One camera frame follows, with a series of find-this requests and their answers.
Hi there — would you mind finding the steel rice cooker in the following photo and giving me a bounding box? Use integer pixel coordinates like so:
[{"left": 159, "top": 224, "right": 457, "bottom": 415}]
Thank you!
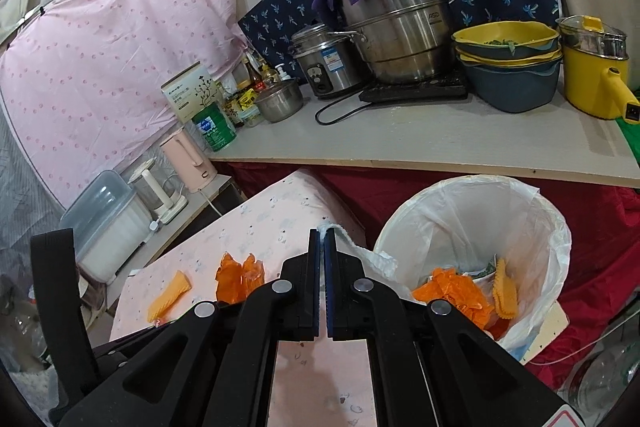
[{"left": 290, "top": 23, "right": 373, "bottom": 100}]

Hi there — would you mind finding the grey quilted cloth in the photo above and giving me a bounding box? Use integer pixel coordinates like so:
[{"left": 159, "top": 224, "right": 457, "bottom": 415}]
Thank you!
[{"left": 0, "top": 107, "right": 66, "bottom": 258}]

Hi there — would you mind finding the clear plastic bottle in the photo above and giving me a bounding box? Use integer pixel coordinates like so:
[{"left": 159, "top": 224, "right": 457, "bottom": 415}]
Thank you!
[{"left": 570, "top": 342, "right": 640, "bottom": 413}]

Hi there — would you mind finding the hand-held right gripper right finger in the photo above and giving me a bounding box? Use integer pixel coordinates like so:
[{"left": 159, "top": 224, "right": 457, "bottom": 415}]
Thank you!
[{"left": 324, "top": 228, "right": 586, "bottom": 427}]

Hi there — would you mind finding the yellow ribbed wrapper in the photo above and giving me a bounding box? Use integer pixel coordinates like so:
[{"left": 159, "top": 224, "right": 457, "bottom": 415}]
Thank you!
[
  {"left": 492, "top": 257, "right": 518, "bottom": 319},
  {"left": 146, "top": 270, "right": 192, "bottom": 324}
]

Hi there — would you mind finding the yellow electric pot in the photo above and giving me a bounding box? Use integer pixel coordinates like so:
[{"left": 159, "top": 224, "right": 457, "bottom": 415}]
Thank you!
[{"left": 556, "top": 14, "right": 640, "bottom": 124}]

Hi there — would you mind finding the yellow and blue basin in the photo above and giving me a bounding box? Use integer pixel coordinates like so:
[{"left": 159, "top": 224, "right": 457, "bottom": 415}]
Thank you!
[
  {"left": 452, "top": 21, "right": 561, "bottom": 60},
  {"left": 456, "top": 49, "right": 563, "bottom": 114}
]

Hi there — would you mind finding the pink dotted curtain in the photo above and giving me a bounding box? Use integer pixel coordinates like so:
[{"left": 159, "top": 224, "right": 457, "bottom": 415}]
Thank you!
[{"left": 0, "top": 0, "right": 251, "bottom": 208}]

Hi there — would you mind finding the large steel steamer pot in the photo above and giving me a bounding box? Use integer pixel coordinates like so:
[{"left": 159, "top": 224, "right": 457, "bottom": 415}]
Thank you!
[{"left": 332, "top": 0, "right": 458, "bottom": 85}]

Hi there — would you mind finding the black power cable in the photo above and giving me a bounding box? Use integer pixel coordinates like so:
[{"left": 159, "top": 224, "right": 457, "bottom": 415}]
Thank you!
[{"left": 314, "top": 94, "right": 373, "bottom": 126}]

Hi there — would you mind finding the black induction cooker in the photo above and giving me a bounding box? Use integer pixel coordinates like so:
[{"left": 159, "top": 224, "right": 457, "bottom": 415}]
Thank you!
[{"left": 360, "top": 67, "right": 469, "bottom": 104}]

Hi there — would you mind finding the white lined trash bin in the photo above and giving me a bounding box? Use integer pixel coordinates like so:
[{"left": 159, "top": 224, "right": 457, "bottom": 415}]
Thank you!
[{"left": 372, "top": 174, "right": 572, "bottom": 365}]

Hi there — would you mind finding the plant print cardboard box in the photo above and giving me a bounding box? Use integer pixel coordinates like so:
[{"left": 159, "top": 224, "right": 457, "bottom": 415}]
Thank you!
[{"left": 161, "top": 62, "right": 226, "bottom": 124}]

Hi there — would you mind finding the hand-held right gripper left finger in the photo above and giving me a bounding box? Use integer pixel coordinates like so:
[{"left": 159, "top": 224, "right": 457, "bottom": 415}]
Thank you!
[{"left": 57, "top": 228, "right": 321, "bottom": 427}]

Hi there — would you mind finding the white glass kettle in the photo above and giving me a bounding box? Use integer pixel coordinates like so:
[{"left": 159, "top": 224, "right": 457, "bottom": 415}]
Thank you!
[{"left": 129, "top": 159, "right": 187, "bottom": 224}]

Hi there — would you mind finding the small steel bowl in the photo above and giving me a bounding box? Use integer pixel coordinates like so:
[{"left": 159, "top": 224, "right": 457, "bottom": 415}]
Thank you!
[{"left": 255, "top": 78, "right": 304, "bottom": 124}]

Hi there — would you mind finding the white paper towel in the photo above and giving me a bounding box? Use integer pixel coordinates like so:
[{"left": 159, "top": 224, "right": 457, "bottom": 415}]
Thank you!
[{"left": 320, "top": 227, "right": 401, "bottom": 295}]

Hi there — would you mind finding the dark red cloth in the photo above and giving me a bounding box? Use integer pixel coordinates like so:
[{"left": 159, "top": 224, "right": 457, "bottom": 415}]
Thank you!
[{"left": 215, "top": 159, "right": 640, "bottom": 388}]

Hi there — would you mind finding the white clear-lid storage box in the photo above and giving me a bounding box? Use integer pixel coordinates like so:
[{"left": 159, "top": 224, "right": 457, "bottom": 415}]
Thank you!
[{"left": 60, "top": 170, "right": 151, "bottom": 283}]

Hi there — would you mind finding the pink electric kettle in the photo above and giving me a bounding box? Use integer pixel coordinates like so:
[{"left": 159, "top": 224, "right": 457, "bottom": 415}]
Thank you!
[{"left": 160, "top": 128, "right": 218, "bottom": 194}]

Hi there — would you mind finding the dark sauce jar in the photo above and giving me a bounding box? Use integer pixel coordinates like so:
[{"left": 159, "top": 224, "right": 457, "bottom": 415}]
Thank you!
[{"left": 224, "top": 94, "right": 245, "bottom": 128}]

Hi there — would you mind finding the green tin can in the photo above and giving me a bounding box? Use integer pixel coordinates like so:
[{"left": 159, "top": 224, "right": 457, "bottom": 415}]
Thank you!
[{"left": 192, "top": 103, "right": 237, "bottom": 152}]

